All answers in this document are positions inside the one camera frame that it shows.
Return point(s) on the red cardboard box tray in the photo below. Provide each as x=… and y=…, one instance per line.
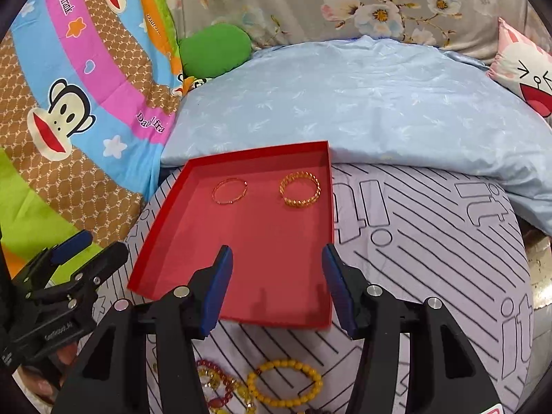
x=258, y=246

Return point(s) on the grey floral bed sheet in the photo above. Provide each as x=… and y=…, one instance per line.
x=302, y=0

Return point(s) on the person's left hand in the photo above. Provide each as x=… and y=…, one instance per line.
x=39, y=386

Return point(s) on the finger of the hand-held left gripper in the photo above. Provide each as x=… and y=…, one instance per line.
x=108, y=261
x=71, y=243

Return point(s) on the light blue pillow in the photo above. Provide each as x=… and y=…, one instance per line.
x=345, y=103

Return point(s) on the cartoon monkey printed blanket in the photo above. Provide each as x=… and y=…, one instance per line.
x=86, y=73

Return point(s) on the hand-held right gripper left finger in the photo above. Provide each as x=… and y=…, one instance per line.
x=218, y=293

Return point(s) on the green pillow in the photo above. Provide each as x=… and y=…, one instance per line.
x=215, y=49

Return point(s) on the pink cat face pillow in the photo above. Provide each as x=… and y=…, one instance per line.
x=524, y=64

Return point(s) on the thin gold bangle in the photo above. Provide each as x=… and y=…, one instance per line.
x=214, y=192

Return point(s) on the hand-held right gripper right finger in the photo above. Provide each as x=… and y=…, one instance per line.
x=340, y=293

